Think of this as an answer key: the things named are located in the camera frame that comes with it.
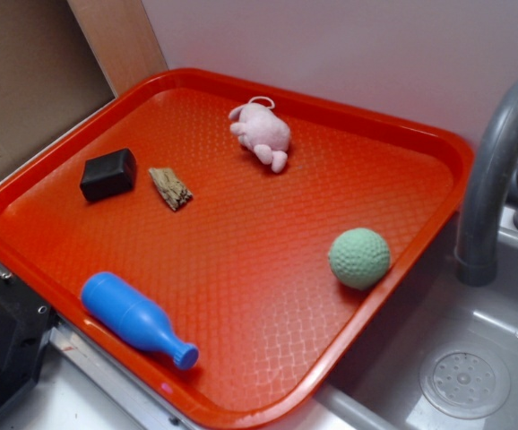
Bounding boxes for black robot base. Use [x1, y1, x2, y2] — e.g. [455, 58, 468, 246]
[0, 276, 55, 416]

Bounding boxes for green dimpled ball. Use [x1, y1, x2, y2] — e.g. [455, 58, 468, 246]
[328, 228, 391, 291]

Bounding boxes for red plastic tray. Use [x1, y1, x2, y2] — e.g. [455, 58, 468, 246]
[0, 69, 473, 429]

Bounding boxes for pink plush toy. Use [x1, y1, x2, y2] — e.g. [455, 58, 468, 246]
[228, 96, 291, 174]

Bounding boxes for small wood piece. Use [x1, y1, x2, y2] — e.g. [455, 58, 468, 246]
[148, 168, 193, 211]

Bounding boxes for black rectangular block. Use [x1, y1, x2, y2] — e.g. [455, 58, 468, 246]
[80, 148, 137, 202]

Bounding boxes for blue plastic bottle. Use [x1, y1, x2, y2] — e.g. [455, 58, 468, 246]
[81, 272, 199, 370]

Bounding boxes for grey toy sink basin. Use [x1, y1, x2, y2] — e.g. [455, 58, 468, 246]
[316, 210, 518, 430]

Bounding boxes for grey toy faucet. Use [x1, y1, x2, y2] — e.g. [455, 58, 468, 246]
[454, 81, 518, 287]

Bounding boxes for brown cardboard panel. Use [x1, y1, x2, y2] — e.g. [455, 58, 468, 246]
[0, 1, 114, 180]

